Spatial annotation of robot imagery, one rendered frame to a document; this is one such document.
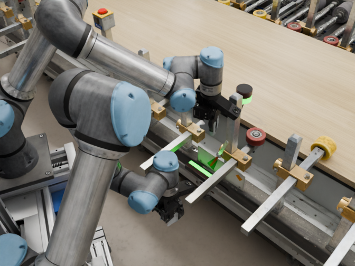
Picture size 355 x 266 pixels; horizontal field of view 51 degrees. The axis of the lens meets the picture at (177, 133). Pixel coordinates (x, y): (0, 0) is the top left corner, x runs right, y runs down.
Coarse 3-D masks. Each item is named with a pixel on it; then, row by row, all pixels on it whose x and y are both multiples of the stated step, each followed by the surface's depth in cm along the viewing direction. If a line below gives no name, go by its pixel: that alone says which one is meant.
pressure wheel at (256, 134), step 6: (246, 132) 154; (252, 132) 154; (258, 132) 154; (264, 132) 153; (246, 138) 154; (252, 138) 151; (258, 138) 151; (264, 138) 151; (252, 144) 152; (258, 144) 152
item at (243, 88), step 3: (240, 84) 136; (243, 84) 136; (246, 84) 135; (237, 87) 135; (240, 87) 134; (243, 87) 134; (246, 87) 134; (249, 87) 134; (240, 90) 133; (243, 90) 133; (246, 90) 133; (249, 90) 133; (243, 105) 140
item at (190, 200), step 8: (248, 144) 155; (248, 152) 153; (232, 160) 149; (224, 168) 146; (232, 168) 149; (216, 176) 144; (224, 176) 146; (208, 184) 141; (216, 184) 144; (192, 192) 139; (200, 192) 139; (192, 200) 136
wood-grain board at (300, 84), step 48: (96, 0) 247; (144, 0) 245; (192, 0) 242; (144, 48) 203; (192, 48) 202; (240, 48) 200; (288, 48) 198; (336, 48) 197; (288, 96) 170; (336, 96) 169; (336, 144) 148
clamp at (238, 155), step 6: (222, 144) 155; (240, 150) 151; (222, 156) 154; (228, 156) 151; (234, 156) 149; (240, 156) 149; (240, 162) 147; (246, 162) 147; (240, 168) 150; (246, 168) 150
